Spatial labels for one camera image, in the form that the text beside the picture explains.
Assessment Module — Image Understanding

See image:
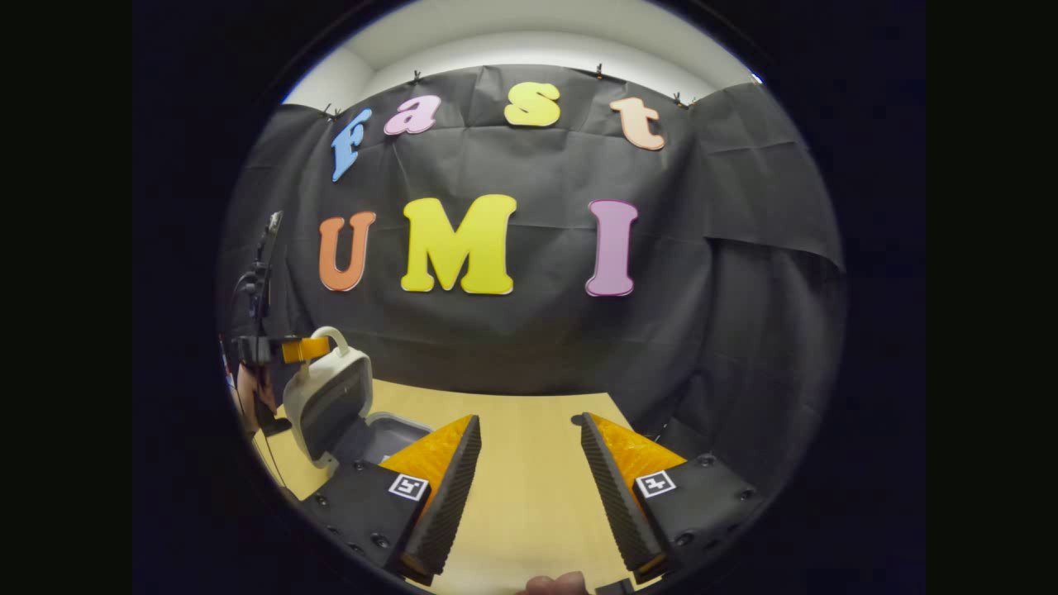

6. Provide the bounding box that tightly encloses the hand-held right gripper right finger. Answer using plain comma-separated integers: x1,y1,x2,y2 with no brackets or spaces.
580,412,768,585

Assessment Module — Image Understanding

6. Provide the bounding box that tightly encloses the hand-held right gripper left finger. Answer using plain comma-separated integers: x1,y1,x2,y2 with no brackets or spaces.
300,414,484,587

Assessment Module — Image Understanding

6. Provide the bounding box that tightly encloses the white suitcase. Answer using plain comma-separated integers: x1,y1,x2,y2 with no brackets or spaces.
283,326,436,474

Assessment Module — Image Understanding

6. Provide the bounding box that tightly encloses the black backdrop cloth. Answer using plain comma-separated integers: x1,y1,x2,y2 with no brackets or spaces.
217,64,846,488

